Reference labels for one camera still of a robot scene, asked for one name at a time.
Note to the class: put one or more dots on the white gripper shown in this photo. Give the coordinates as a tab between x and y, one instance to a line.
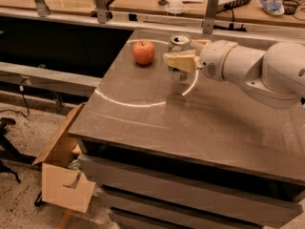
213	62

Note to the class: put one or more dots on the green white 7up can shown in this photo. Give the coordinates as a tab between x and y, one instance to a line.
178	55

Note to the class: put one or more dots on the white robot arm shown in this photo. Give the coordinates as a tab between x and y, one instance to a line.
275	77

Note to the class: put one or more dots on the red apple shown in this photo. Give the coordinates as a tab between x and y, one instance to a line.
143	52

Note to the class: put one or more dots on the clear plastic cup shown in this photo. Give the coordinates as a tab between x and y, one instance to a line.
175	7

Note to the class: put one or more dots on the grey power strip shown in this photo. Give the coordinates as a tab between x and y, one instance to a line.
230	4

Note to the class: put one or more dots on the white blue bowl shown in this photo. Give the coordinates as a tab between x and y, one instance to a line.
273	8

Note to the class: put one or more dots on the black mesh cup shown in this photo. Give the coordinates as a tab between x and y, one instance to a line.
290	6

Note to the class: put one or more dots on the grey drawer cabinet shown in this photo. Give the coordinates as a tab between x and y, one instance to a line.
146	191

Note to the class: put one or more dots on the cardboard box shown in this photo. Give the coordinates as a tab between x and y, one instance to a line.
63	184

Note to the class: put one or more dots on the black chair base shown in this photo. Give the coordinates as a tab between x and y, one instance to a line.
8	151

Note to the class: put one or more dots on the metal bracket right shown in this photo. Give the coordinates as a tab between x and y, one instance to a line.
208	25

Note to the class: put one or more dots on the metal bracket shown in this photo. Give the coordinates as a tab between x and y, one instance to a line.
101	11
208	25
42	8

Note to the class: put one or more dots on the metal bracket middle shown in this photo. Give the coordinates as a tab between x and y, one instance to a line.
101	11

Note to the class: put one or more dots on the grey metal rail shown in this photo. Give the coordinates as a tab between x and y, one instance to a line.
67	83

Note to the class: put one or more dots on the metal bracket left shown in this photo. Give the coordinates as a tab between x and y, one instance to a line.
42	8

